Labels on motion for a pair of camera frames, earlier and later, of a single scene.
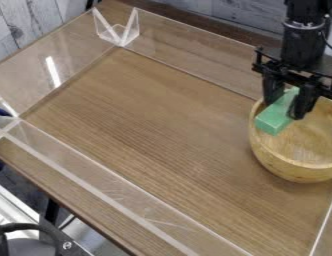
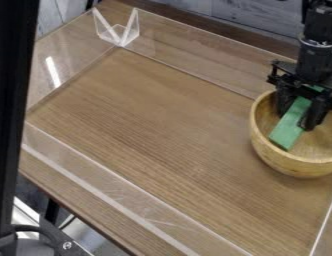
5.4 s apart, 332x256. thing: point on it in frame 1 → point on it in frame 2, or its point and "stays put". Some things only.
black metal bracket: x=64 y=246 stays put
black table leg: x=51 y=213 stays put
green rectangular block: x=271 y=119 → x=287 y=130
